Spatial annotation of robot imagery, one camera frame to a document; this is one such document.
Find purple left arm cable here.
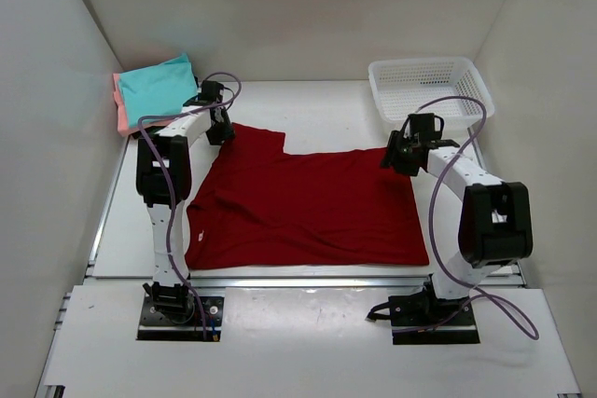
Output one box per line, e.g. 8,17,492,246
137,71,243,341

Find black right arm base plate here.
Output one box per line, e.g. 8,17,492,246
367,291,480,346

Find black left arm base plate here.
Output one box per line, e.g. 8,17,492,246
136,295,225,343

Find pink folded t shirt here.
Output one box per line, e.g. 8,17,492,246
113,69,162,136

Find red t shirt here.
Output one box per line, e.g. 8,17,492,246
185,124,429,269

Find white perforated plastic basket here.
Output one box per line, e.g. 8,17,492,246
368,57,494,130

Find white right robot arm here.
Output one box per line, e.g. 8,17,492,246
382,113,533,333

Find teal folded t shirt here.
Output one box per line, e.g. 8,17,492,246
113,53,197,135

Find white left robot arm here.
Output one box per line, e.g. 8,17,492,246
136,78,242,329

